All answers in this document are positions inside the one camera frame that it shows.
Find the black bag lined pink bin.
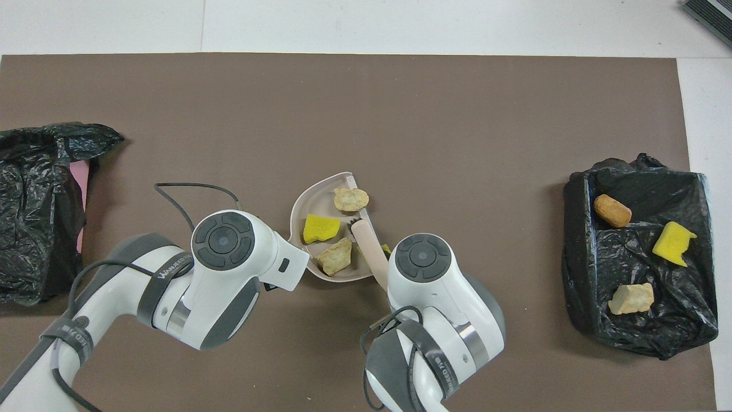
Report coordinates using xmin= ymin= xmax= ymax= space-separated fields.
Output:
xmin=0 ymin=122 xmax=125 ymax=307

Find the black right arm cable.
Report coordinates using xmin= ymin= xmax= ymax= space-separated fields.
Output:
xmin=359 ymin=305 xmax=458 ymax=412

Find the pale bread piece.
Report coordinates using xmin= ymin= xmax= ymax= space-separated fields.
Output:
xmin=333 ymin=188 xmax=370 ymax=213

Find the sliced golden bread piece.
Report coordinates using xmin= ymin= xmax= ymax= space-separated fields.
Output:
xmin=607 ymin=283 xmax=655 ymax=316

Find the brown table mat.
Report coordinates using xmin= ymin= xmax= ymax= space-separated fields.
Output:
xmin=0 ymin=53 xmax=717 ymax=412

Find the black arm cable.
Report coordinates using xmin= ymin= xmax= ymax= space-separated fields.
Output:
xmin=359 ymin=305 xmax=458 ymax=412
xmin=50 ymin=182 xmax=242 ymax=412

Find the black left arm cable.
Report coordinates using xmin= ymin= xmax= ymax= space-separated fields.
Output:
xmin=50 ymin=182 xmax=242 ymax=412

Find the beige plastic dustpan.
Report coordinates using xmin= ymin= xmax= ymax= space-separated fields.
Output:
xmin=289 ymin=172 xmax=389 ymax=283

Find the brown fried bread roll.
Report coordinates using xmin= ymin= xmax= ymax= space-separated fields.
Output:
xmin=593 ymin=194 xmax=633 ymax=228

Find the beige brush with black bristles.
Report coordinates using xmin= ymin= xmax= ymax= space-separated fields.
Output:
xmin=347 ymin=215 xmax=392 ymax=290

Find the notched yellow sponge piece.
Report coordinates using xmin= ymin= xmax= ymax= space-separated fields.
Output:
xmin=652 ymin=221 xmax=698 ymax=268

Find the dark ribbed panel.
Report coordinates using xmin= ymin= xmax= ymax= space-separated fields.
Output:
xmin=682 ymin=0 xmax=732 ymax=49

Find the blocky pale bread chunk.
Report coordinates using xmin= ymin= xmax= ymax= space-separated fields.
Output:
xmin=316 ymin=237 xmax=353 ymax=277

